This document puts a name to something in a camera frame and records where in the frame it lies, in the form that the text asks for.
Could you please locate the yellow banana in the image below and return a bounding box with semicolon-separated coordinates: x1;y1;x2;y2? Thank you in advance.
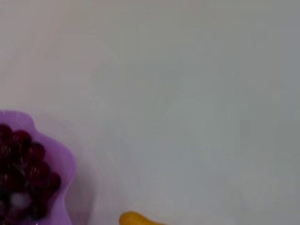
119;210;170;225

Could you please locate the dark red grape bunch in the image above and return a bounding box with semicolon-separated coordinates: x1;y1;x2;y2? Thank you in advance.
0;123;62;224

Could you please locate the purple wavy plastic bowl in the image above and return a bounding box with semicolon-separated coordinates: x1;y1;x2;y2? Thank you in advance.
0;109;78;225

